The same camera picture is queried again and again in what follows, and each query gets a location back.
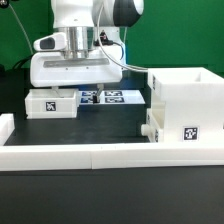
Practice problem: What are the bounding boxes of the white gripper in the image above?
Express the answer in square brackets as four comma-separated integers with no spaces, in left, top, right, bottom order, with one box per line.
[30,31,124,103]

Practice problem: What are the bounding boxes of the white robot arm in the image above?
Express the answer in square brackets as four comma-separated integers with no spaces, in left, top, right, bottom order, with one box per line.
[30,0,144,88]

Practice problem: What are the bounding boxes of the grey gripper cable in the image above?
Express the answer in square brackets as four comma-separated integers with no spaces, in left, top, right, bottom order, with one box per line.
[93,3,149,72]

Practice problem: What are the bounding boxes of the white drawer cabinet box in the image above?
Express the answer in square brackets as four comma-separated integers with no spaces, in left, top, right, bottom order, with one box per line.
[148,67,224,143]

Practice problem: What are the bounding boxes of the black cable bundle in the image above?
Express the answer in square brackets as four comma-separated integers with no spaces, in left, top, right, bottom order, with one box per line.
[12,54,34,70]

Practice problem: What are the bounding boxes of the white front fence wall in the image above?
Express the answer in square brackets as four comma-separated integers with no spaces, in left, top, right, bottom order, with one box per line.
[0,143,224,171]

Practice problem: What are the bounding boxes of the white drawer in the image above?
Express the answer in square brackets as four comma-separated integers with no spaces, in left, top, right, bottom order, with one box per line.
[141,100,165,143]
[25,89,79,119]

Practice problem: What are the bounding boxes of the white thin cable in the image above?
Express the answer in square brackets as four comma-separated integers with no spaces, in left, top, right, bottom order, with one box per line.
[7,3,36,58]

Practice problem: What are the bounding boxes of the fiducial marker sheet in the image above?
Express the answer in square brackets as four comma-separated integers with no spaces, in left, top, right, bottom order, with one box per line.
[79,90,145,105]

